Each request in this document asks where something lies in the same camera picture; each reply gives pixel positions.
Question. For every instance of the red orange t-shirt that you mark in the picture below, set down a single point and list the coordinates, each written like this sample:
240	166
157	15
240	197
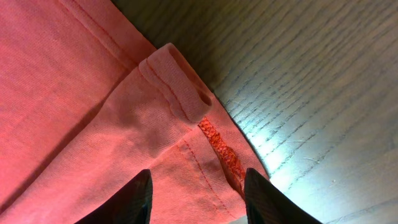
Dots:
87	103

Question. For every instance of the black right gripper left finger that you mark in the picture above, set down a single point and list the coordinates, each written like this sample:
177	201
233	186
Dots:
132	204

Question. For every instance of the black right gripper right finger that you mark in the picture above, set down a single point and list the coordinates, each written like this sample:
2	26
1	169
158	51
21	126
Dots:
265	204

